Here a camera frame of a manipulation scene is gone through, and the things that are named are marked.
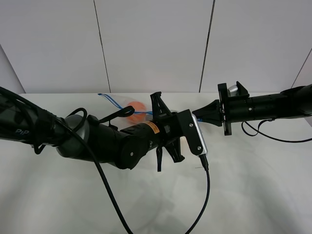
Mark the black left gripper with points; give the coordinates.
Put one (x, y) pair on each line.
(172, 126)

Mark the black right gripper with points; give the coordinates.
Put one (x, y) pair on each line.
(211, 112)

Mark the orange toy fruit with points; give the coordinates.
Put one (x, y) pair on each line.
(139, 115)

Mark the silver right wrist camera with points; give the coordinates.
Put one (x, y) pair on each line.
(237, 90)

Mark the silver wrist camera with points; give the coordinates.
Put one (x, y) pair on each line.
(195, 137)
(237, 90)

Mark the clear blue-zip file bag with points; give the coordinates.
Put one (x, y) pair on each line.
(176, 102)

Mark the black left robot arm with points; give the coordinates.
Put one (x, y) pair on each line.
(84, 137)

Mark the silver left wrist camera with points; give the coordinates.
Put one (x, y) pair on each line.
(195, 137)

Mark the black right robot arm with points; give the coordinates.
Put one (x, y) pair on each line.
(236, 105)

